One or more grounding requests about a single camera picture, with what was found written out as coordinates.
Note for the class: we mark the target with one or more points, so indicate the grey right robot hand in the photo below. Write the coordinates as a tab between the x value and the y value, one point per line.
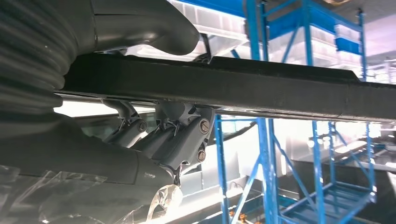
77	160

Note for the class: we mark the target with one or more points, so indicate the white car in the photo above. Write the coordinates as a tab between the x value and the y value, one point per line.
191	182

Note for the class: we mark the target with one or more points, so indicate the white plastic bin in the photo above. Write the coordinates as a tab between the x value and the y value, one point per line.
216	18

